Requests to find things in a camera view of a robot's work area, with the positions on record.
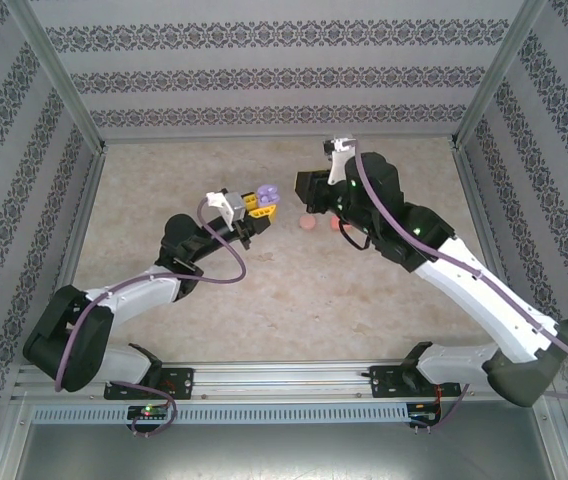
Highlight circuit board with green light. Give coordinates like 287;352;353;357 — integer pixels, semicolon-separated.
127;404;171;421

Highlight aluminium mounting rail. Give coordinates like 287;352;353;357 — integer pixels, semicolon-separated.
11;362;551;401

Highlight aluminium side rail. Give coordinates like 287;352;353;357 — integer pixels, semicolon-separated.
451;142;518;301
32;147;109;365

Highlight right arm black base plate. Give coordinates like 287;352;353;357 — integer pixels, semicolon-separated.
369;364;463;400

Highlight grey metal shelf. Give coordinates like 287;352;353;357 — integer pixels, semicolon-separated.
0;389;568;480

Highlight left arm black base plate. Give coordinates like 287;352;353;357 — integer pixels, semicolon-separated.
103;367;196;401

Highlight purple round charging case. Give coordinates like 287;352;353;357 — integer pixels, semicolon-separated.
256;184;283;206

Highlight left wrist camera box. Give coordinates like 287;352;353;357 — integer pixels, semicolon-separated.
205;188;246;232

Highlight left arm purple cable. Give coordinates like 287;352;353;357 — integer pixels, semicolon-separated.
53;198;246;439

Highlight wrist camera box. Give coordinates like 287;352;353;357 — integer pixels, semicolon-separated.
205;188;246;232
320;138;359;187

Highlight slotted grey cable duct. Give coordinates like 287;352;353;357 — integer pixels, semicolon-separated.
31;403;411;424

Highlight aluminium frame post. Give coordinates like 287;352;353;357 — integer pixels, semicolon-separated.
1;0;109;154
449;0;549;151

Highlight black cable loop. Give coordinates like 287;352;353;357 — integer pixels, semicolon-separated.
341;227;371;251

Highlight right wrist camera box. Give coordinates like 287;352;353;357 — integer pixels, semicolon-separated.
320;138;359;187

